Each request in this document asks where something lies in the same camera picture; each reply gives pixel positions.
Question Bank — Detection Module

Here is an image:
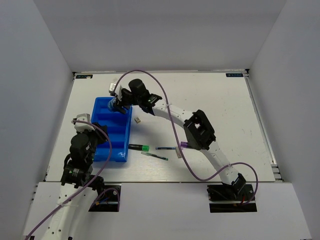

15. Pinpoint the grey white eraser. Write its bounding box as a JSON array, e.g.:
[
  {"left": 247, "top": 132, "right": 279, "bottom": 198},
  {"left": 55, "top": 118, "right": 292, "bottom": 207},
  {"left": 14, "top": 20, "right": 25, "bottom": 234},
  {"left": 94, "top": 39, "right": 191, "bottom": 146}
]
[{"left": 175, "top": 147, "right": 182, "bottom": 159}]

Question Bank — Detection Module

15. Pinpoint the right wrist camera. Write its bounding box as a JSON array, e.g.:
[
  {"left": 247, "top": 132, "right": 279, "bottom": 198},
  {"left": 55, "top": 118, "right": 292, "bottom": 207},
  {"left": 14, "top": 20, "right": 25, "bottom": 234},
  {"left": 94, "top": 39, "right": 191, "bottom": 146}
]
[{"left": 108, "top": 82, "right": 123, "bottom": 100}]

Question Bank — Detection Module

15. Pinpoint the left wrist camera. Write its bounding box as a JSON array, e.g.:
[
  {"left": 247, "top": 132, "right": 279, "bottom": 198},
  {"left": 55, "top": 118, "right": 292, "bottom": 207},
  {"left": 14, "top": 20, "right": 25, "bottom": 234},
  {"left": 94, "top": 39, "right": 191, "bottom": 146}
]
[{"left": 71, "top": 113, "right": 95, "bottom": 133}]

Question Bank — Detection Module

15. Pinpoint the blue ink refill pen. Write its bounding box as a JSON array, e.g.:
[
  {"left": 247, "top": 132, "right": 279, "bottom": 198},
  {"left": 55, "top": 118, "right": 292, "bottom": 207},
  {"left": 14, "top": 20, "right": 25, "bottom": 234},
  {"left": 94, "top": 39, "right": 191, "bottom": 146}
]
[{"left": 155, "top": 146, "right": 176, "bottom": 151}]

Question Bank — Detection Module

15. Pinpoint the green refill pen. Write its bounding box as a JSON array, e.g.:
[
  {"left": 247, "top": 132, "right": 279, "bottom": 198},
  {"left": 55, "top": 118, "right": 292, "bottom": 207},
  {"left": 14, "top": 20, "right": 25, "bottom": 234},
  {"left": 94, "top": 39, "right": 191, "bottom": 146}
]
[{"left": 140, "top": 151, "right": 169, "bottom": 161}]

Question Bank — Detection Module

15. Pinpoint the right corner label sticker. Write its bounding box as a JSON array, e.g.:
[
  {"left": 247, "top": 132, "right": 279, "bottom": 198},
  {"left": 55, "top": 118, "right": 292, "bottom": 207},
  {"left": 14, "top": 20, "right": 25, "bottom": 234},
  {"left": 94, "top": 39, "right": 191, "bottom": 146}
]
[{"left": 225, "top": 72, "right": 244, "bottom": 78}]

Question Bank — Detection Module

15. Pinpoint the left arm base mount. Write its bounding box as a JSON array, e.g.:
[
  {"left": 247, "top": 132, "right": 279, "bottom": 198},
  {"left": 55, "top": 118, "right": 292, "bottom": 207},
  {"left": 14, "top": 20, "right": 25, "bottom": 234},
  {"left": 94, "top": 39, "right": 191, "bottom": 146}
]
[{"left": 89, "top": 183, "right": 122, "bottom": 213}]

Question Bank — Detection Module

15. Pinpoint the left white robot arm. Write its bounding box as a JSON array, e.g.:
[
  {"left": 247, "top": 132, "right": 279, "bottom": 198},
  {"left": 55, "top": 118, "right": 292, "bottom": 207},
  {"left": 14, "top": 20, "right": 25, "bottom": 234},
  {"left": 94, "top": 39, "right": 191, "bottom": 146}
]
[{"left": 25, "top": 118, "right": 110, "bottom": 240}]

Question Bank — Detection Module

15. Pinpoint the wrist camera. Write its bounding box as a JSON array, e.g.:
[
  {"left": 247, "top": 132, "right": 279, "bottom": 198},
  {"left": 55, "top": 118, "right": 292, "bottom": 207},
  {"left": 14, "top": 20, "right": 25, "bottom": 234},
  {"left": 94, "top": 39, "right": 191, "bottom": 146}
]
[
  {"left": 108, "top": 82, "right": 123, "bottom": 100},
  {"left": 71, "top": 113, "right": 95, "bottom": 133}
]

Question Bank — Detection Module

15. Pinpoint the corner label sticker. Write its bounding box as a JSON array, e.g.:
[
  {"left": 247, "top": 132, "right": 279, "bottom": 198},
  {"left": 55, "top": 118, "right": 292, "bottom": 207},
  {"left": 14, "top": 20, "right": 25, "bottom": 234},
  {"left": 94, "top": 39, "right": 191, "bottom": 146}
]
[
  {"left": 75, "top": 74, "right": 93, "bottom": 79},
  {"left": 225, "top": 72, "right": 244, "bottom": 78}
]

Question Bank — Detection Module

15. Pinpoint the purple cap highlighter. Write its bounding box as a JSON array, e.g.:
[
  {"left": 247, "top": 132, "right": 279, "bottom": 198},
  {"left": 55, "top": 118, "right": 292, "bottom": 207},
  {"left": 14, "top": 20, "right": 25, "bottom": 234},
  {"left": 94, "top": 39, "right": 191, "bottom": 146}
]
[{"left": 180, "top": 141, "right": 188, "bottom": 148}]

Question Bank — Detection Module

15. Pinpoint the left corner label sticker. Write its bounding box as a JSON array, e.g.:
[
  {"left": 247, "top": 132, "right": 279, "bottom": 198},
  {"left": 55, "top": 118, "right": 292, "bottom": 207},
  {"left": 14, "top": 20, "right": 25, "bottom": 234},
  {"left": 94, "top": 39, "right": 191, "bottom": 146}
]
[{"left": 75, "top": 74, "right": 93, "bottom": 79}]

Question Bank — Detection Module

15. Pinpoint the blue cleaning gel jar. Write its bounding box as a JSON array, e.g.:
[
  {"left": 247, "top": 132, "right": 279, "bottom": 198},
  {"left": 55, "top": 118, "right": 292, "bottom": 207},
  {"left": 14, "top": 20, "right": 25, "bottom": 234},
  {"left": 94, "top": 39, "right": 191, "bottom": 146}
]
[{"left": 107, "top": 98, "right": 118, "bottom": 112}]

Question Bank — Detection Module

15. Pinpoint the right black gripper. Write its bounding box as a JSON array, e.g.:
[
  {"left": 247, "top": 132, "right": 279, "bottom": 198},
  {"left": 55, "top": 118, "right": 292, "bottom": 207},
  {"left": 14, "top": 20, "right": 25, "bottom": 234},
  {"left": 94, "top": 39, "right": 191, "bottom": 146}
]
[{"left": 113, "top": 89, "right": 142, "bottom": 115}]

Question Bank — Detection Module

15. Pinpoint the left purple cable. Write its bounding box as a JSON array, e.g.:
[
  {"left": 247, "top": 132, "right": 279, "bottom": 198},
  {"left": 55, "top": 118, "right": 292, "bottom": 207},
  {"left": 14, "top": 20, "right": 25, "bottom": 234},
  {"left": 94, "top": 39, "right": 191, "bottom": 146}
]
[{"left": 23, "top": 119, "right": 118, "bottom": 240}]

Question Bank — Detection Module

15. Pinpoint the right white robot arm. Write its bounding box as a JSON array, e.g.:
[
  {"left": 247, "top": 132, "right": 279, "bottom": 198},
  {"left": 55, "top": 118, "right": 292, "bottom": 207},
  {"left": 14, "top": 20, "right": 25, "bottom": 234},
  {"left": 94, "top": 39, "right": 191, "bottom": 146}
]
[{"left": 109, "top": 78, "right": 253, "bottom": 204}]

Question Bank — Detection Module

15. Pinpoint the green cap highlighter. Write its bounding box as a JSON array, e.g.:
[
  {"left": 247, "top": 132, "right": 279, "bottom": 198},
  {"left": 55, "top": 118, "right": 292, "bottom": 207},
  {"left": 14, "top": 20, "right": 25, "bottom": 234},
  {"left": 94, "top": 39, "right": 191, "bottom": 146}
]
[{"left": 128, "top": 144, "right": 150, "bottom": 152}]

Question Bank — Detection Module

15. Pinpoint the blue plastic divided tray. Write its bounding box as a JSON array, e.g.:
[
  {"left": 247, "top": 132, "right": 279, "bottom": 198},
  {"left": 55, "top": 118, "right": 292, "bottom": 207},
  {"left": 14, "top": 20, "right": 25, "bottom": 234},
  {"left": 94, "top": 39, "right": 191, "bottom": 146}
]
[{"left": 91, "top": 97, "right": 132, "bottom": 162}]

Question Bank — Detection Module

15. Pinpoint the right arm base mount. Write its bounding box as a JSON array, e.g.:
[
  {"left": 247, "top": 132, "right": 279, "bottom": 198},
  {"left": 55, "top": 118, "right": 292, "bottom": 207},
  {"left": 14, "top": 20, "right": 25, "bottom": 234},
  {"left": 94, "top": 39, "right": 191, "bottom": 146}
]
[{"left": 206, "top": 184, "right": 258, "bottom": 213}]

